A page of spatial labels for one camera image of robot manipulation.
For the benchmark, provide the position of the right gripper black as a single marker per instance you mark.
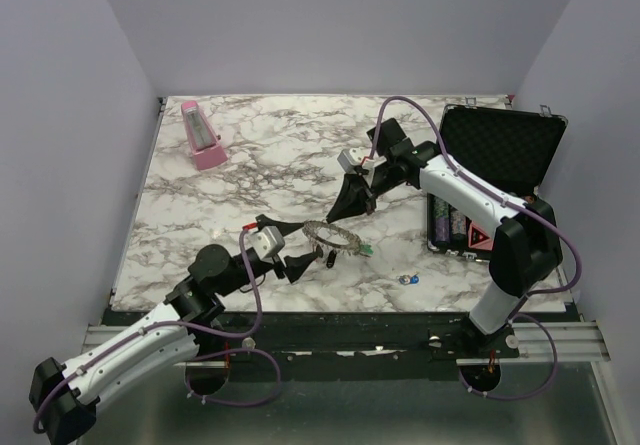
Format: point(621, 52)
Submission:
point(354, 198)

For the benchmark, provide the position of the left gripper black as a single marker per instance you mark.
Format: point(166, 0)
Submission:
point(295, 266)

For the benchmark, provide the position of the metal disc with key rings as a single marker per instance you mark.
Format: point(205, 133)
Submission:
point(332, 240)

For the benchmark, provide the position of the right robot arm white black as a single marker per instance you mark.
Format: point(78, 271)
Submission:
point(526, 247)

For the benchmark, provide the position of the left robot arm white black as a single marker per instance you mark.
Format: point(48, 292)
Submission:
point(66, 395)

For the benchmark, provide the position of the green key tag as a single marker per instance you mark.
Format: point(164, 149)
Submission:
point(366, 250)

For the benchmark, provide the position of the purple poker chip stack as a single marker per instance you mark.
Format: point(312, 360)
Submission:
point(441, 222)

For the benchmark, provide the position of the grey poker chip stack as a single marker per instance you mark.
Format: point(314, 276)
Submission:
point(458, 227)

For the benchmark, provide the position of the pink metronome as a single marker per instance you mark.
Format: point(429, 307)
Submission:
point(205, 147)

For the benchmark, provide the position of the pink warning card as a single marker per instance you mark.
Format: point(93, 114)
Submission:
point(478, 240)

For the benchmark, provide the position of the black foam-lined case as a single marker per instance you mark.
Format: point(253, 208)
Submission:
point(511, 150)

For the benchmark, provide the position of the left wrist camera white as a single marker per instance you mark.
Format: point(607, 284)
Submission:
point(267, 243)

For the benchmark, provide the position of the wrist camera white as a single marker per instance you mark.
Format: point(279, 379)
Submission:
point(267, 243)
point(355, 161)

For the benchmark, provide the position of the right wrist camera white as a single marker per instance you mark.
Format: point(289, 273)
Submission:
point(355, 161)

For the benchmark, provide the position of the black mounting base plate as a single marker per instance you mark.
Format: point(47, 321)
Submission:
point(334, 346)

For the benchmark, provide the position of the aluminium rail frame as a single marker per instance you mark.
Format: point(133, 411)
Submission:
point(552, 393)

